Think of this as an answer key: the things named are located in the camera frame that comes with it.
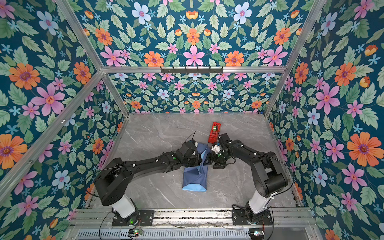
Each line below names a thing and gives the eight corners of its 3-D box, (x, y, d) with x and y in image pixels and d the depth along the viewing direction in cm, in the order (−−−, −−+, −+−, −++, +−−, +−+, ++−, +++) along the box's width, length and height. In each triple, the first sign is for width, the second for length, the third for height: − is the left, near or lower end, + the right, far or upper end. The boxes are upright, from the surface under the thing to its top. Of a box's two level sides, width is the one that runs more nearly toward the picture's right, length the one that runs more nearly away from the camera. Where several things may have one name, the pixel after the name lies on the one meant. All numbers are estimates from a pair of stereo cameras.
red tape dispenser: (208, 142, 105) (208, 136, 99) (213, 124, 116) (214, 117, 110) (216, 144, 104) (217, 138, 98) (221, 125, 115) (222, 119, 109)
